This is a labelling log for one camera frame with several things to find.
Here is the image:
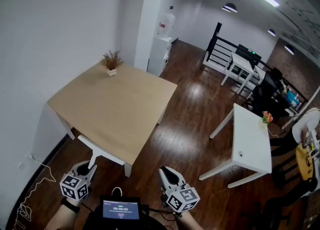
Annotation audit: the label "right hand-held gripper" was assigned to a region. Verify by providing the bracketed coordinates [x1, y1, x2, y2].
[158, 166, 201, 213]

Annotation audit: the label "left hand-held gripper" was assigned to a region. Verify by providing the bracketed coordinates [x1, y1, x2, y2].
[59, 160, 98, 201]

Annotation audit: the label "person's right forearm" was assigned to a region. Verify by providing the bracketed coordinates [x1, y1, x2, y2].
[175, 209, 205, 230]

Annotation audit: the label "person's left forearm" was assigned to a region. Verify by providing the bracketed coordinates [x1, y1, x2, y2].
[44, 198, 81, 230]

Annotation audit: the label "black wristband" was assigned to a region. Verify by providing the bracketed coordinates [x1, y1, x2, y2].
[60, 197, 81, 214]

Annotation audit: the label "person's shoe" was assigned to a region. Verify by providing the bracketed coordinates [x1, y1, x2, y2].
[110, 186, 124, 198]

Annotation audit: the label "black tablet with lit screen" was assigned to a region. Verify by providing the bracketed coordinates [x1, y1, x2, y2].
[99, 194, 142, 221]

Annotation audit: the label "beige wooden table white legs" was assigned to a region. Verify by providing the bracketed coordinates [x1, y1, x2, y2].
[46, 61, 179, 178]

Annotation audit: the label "large white table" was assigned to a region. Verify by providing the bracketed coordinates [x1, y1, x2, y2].
[198, 102, 273, 190]

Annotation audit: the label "dried plant in white pot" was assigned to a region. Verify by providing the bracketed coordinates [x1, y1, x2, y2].
[100, 49, 124, 77]

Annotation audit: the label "orange flowers in pot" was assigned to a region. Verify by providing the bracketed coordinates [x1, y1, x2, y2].
[261, 110, 275, 127]

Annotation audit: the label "white water dispenser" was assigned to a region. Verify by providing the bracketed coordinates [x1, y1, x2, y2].
[146, 35, 174, 78]

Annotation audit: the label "black office chair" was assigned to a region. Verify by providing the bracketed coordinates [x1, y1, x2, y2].
[242, 67, 290, 119]

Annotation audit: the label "yellow device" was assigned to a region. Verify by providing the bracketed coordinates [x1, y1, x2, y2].
[295, 143, 315, 182]

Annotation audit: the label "small white table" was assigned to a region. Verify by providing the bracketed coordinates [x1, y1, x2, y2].
[246, 65, 267, 100]
[220, 51, 256, 95]

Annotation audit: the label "black stair railing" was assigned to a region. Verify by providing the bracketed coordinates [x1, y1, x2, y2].
[205, 21, 309, 116]

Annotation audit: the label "blue box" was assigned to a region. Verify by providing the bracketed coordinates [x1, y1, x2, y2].
[285, 89, 300, 107]

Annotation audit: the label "dark door with green light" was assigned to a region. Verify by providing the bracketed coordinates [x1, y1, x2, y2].
[235, 43, 263, 63]

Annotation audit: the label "clear water bottle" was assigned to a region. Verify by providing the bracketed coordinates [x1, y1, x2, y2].
[156, 13, 177, 39]

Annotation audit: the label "black cable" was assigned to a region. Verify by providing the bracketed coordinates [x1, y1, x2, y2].
[139, 204, 182, 221]

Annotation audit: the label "white cable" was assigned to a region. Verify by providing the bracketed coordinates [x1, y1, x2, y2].
[14, 154, 57, 230]

